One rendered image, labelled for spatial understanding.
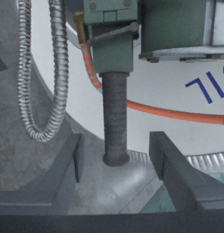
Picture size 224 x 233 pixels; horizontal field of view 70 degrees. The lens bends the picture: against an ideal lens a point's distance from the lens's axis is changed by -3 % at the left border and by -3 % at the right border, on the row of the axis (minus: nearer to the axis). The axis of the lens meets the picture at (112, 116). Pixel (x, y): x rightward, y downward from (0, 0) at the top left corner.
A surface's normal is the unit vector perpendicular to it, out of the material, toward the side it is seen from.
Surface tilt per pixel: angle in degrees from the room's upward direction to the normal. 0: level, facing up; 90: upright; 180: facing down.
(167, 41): 95
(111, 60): 58
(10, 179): 0
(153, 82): 90
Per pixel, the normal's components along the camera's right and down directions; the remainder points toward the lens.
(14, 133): 0.62, -0.25
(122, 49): -0.17, 0.28
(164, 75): -0.69, 0.29
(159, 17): -0.85, 0.17
